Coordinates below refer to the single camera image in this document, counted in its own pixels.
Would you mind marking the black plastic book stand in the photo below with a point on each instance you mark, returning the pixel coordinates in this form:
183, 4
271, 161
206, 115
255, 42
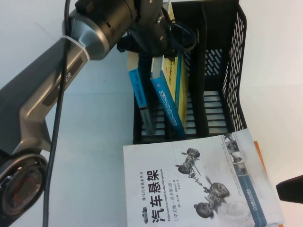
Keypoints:
213, 94

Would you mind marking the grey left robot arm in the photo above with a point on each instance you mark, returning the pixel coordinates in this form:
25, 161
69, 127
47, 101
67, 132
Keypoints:
47, 82

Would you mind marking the white zip tie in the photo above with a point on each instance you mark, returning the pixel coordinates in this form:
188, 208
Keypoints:
78, 46

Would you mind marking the orange book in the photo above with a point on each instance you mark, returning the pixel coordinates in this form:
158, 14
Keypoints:
259, 151

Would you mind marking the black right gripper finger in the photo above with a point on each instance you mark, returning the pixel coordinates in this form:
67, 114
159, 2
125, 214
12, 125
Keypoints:
291, 189

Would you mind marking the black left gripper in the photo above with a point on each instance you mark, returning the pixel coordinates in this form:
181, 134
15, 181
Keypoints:
151, 30

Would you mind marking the yellow-green mechanical design book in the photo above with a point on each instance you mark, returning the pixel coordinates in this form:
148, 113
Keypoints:
165, 99

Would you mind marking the thick book with blue cover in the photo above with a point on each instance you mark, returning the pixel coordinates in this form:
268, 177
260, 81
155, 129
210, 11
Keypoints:
139, 94

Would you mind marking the white car suspension book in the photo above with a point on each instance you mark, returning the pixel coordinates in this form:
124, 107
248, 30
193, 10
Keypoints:
189, 189

